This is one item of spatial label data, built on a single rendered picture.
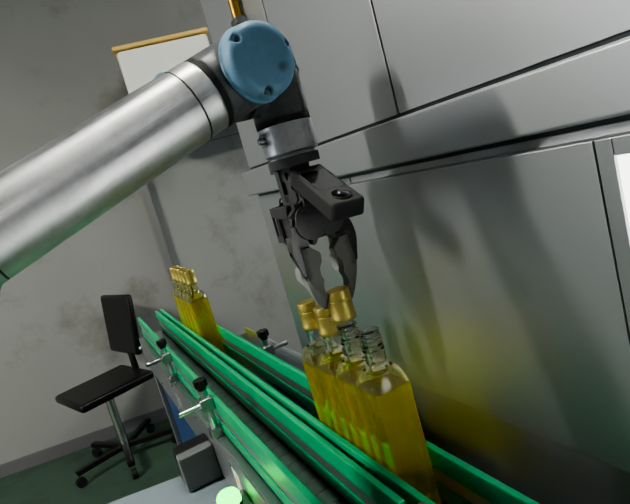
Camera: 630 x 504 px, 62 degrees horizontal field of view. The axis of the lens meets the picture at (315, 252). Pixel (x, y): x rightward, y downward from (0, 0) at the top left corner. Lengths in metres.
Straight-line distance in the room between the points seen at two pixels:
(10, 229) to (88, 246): 3.18
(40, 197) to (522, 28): 0.47
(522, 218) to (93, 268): 3.26
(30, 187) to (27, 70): 3.32
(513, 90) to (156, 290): 3.23
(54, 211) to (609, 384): 0.54
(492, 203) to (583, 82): 0.16
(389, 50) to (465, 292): 0.34
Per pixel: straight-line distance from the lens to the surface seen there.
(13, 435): 4.05
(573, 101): 0.54
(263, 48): 0.53
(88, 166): 0.48
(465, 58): 0.65
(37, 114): 3.73
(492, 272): 0.65
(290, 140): 0.69
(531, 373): 0.68
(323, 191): 0.64
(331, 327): 0.78
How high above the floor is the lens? 1.36
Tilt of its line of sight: 9 degrees down
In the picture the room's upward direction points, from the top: 16 degrees counter-clockwise
